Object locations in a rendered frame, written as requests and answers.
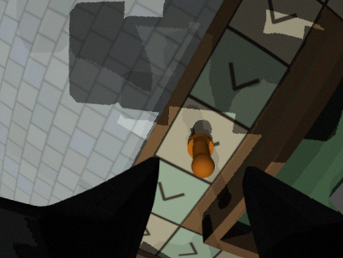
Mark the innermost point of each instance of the white die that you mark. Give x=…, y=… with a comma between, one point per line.
x=337, y=198

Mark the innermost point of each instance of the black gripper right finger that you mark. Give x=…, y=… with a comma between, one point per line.
x=287, y=223

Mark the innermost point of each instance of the brown game pawn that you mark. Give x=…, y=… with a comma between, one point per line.
x=200, y=148

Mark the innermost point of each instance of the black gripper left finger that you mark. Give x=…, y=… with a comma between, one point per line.
x=107, y=221

